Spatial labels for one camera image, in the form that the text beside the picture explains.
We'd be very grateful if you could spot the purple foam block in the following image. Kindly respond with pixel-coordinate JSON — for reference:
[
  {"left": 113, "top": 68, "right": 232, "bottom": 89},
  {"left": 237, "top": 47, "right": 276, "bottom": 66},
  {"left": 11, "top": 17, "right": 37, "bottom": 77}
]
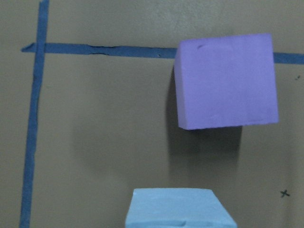
[{"left": 174, "top": 33, "right": 279, "bottom": 130}]

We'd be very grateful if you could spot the light blue foam block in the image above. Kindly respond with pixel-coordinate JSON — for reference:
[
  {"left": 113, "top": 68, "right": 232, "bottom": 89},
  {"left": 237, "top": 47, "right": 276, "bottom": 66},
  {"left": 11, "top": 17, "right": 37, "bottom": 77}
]
[{"left": 125, "top": 188, "right": 237, "bottom": 228}]

